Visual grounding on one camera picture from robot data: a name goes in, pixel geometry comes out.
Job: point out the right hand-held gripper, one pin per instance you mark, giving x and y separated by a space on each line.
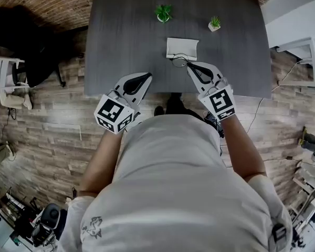
220 101

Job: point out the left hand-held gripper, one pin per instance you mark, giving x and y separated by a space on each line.
113 111

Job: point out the white cloth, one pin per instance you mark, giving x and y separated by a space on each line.
181 46

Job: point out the person's right forearm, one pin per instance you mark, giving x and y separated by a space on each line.
241 151

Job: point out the person's left forearm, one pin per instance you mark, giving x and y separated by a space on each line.
102 164

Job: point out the person's left leg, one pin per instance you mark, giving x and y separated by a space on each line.
159 111

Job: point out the person's leg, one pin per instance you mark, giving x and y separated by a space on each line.
159 111
174 104

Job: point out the person's right leg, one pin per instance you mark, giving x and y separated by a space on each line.
174 104

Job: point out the dark grey wooden table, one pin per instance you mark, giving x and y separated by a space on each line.
126 41

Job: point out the spiky plant angular white pot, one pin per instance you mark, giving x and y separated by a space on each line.
214 26

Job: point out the leafy plant round white pot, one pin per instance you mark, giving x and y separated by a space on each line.
163 13

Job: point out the person's white t-shirt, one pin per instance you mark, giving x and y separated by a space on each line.
173 188

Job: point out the black office chair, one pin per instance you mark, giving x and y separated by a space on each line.
29 43

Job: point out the white chair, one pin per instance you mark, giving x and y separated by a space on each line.
2 72

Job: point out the white metal frame rack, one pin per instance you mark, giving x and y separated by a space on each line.
309 198

